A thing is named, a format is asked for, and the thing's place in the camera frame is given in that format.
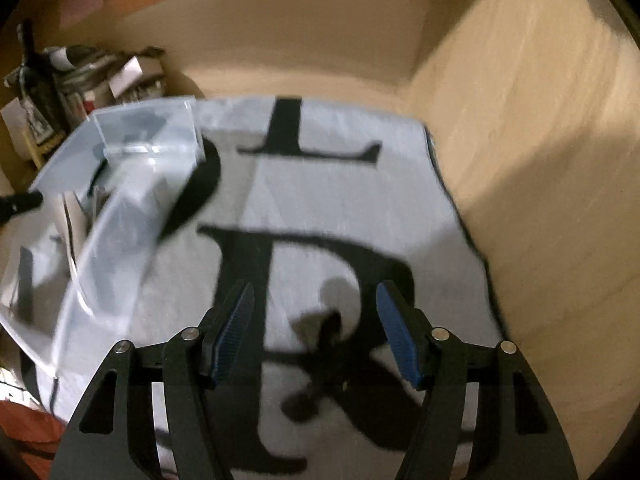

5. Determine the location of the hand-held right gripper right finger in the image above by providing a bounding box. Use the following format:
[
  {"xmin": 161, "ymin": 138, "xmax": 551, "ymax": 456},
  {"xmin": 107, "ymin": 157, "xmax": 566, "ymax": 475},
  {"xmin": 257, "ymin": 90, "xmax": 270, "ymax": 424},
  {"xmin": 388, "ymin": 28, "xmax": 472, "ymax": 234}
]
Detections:
[{"xmin": 376, "ymin": 280, "xmax": 581, "ymax": 480}]

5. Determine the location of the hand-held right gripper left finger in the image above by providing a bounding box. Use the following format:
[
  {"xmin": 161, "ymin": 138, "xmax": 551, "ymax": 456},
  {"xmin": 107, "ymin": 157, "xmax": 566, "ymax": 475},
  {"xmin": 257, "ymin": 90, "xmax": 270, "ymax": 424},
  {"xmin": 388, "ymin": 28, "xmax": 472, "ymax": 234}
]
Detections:
[{"xmin": 50, "ymin": 281, "xmax": 256, "ymax": 480}]

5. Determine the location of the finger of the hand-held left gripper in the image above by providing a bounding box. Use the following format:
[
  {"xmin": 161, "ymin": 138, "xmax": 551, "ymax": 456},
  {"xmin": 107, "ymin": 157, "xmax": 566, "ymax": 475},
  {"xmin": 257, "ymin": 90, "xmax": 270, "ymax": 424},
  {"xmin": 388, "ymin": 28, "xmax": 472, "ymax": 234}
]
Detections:
[{"xmin": 0, "ymin": 191, "xmax": 46, "ymax": 227}]

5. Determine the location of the clear plastic storage bin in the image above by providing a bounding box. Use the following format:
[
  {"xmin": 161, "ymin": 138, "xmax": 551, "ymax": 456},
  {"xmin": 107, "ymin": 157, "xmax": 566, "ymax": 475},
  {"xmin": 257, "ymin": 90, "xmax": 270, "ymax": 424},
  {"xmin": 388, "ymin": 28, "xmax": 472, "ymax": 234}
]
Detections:
[{"xmin": 0, "ymin": 97, "xmax": 210, "ymax": 379}]

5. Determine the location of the white paper sheet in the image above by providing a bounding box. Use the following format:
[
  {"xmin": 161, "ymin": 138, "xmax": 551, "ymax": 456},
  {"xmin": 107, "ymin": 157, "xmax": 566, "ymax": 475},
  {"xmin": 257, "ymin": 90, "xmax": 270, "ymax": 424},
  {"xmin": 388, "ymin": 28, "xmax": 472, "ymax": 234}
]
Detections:
[{"xmin": 0, "ymin": 99, "xmax": 32, "ymax": 147}]

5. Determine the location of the dark wine bottle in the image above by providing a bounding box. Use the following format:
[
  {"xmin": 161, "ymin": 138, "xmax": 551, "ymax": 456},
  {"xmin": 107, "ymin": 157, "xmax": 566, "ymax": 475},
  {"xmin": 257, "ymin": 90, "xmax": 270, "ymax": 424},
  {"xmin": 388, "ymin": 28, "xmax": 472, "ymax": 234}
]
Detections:
[{"xmin": 16, "ymin": 19, "xmax": 69, "ymax": 152}]

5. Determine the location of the stack of magazines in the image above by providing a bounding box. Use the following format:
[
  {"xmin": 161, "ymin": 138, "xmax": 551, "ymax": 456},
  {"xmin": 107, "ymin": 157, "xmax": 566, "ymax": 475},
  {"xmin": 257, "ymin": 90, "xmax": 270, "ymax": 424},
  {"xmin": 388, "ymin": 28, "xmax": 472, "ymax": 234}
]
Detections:
[{"xmin": 42, "ymin": 45, "xmax": 167, "ymax": 112}]

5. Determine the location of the grey printed mat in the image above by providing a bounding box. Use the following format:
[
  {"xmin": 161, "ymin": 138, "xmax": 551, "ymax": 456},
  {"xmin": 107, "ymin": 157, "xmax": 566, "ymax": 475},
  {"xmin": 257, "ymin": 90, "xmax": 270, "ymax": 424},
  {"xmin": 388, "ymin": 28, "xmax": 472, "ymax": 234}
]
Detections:
[{"xmin": 0, "ymin": 95, "xmax": 507, "ymax": 480}]

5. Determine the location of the open cardboard box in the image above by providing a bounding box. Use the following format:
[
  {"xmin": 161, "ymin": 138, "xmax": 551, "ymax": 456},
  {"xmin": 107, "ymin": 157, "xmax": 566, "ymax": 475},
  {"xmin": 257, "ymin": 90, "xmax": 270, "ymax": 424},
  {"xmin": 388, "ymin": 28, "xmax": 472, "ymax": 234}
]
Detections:
[{"xmin": 107, "ymin": 50, "xmax": 169, "ymax": 99}]

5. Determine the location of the pink sticky note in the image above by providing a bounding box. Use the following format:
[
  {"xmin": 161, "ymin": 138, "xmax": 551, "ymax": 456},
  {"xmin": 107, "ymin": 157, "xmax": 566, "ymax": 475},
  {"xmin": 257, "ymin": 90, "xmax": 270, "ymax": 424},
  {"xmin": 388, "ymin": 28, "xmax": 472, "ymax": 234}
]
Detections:
[{"xmin": 57, "ymin": 0, "xmax": 109, "ymax": 29}]

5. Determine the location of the red cloth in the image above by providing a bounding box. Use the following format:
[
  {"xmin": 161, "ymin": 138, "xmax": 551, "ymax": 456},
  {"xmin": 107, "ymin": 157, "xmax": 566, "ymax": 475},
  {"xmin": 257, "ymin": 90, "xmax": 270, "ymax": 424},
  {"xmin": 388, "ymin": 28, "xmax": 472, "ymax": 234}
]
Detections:
[{"xmin": 0, "ymin": 399, "xmax": 69, "ymax": 457}]

